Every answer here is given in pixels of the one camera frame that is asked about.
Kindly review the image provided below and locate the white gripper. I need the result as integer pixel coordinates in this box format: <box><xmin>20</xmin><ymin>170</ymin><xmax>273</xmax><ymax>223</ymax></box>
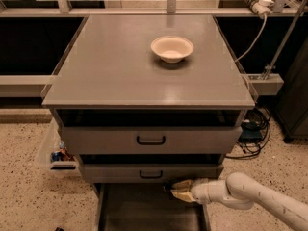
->
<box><xmin>171</xmin><ymin>178</ymin><xmax>229</xmax><ymax>204</ymax></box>

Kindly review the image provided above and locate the black rxbar chocolate bar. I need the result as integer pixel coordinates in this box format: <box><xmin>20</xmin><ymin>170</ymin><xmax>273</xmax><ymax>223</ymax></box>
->
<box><xmin>163</xmin><ymin>183</ymin><xmax>173</xmax><ymax>193</ymax></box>

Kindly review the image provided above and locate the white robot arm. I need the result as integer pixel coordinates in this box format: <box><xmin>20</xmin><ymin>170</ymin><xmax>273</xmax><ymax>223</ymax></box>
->
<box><xmin>170</xmin><ymin>172</ymin><xmax>308</xmax><ymax>231</ymax></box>

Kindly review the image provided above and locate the grey bottom drawer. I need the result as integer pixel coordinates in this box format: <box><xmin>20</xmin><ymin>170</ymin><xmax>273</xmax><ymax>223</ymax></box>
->
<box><xmin>93</xmin><ymin>184</ymin><xmax>211</xmax><ymax>231</ymax></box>

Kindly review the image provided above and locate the grey drawer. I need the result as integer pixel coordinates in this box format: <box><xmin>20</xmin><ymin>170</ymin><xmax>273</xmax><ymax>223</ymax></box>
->
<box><xmin>93</xmin><ymin>184</ymin><xmax>211</xmax><ymax>231</ymax></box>
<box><xmin>57</xmin><ymin>109</ymin><xmax>244</xmax><ymax>154</ymax></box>
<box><xmin>80</xmin><ymin>154</ymin><xmax>223</xmax><ymax>183</ymax></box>

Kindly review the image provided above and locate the grey drawer cabinet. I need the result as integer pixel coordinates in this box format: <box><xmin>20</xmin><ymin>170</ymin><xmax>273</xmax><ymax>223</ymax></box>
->
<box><xmin>43</xmin><ymin>15</ymin><xmax>254</xmax><ymax>231</ymax></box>

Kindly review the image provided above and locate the grey middle drawer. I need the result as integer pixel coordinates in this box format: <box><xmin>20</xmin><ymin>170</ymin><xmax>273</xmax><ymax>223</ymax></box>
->
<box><xmin>80</xmin><ymin>154</ymin><xmax>223</xmax><ymax>183</ymax></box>

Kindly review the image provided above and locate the grey top drawer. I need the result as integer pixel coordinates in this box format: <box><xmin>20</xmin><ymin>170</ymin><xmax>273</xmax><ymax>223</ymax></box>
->
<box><xmin>57</xmin><ymin>109</ymin><xmax>244</xmax><ymax>154</ymax></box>

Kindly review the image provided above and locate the blue electronic box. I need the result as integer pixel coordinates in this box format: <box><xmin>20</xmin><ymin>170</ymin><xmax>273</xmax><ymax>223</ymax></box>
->
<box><xmin>239</xmin><ymin>128</ymin><xmax>263</xmax><ymax>142</ymax></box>

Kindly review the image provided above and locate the dark cabinet at right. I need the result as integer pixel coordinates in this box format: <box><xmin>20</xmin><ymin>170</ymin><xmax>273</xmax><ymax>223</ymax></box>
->
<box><xmin>275</xmin><ymin>39</ymin><xmax>308</xmax><ymax>143</ymax></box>

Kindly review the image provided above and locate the white paper bowl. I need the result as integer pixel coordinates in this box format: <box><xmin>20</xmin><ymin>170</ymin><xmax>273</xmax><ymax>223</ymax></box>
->
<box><xmin>150</xmin><ymin>36</ymin><xmax>194</xmax><ymax>64</ymax></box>

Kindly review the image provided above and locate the metal diagonal rod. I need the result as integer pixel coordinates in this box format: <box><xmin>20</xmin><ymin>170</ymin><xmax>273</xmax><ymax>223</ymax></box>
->
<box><xmin>259</xmin><ymin>0</ymin><xmax>308</xmax><ymax>80</ymax></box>

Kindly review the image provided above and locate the white power strip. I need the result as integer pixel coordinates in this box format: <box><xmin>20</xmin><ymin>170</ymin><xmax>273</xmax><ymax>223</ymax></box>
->
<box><xmin>244</xmin><ymin>0</ymin><xmax>273</xmax><ymax>18</ymax></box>

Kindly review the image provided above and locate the black cable bundle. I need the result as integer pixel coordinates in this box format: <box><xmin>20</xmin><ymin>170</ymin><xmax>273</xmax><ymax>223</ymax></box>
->
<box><xmin>224</xmin><ymin>108</ymin><xmax>272</xmax><ymax>161</ymax></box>

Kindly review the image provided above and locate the grey metal rail frame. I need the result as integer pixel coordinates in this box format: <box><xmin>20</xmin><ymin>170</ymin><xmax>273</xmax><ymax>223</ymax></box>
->
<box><xmin>0</xmin><ymin>0</ymin><xmax>308</xmax><ymax>98</ymax></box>

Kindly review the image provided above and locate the white power cable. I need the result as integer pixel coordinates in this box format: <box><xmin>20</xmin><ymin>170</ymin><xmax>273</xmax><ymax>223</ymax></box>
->
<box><xmin>234</xmin><ymin>13</ymin><xmax>269</xmax><ymax>64</ymax></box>

